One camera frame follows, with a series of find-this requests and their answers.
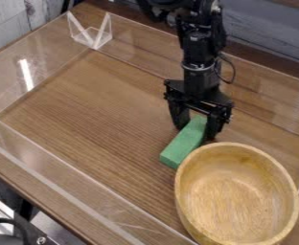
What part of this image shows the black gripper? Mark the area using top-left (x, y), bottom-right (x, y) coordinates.
top-left (164, 65), bottom-right (234, 141)

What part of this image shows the green rectangular block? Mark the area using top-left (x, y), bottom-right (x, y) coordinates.
top-left (160, 116), bottom-right (207, 169)

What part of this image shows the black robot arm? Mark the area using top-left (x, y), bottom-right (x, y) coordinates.
top-left (135, 0), bottom-right (234, 140)

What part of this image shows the light wooden bowl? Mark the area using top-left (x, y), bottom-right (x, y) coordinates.
top-left (173, 142), bottom-right (299, 245)

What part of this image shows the grey bench in background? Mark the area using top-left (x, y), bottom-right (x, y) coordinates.
top-left (125, 0), bottom-right (299, 63)

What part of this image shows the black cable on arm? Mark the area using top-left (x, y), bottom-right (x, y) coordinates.
top-left (214, 52), bottom-right (238, 86)

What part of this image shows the black cable lower left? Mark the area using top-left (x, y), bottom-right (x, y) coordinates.
top-left (0, 217), bottom-right (33, 245)

